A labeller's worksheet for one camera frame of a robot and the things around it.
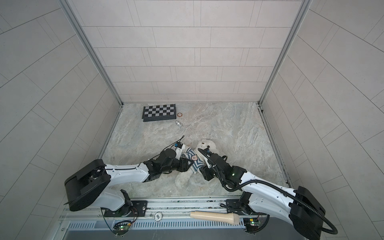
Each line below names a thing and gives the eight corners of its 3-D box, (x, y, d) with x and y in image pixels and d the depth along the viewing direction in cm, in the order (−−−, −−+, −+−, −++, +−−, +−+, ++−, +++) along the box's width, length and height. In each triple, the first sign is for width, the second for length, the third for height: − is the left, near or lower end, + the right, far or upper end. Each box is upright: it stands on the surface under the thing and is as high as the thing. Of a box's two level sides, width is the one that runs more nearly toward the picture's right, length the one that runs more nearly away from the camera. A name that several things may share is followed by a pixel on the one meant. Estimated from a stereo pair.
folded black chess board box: (141, 121, 107) (140, 118, 104) (146, 107, 116) (144, 104, 113) (175, 121, 107) (174, 118, 104) (177, 107, 116) (176, 104, 113)
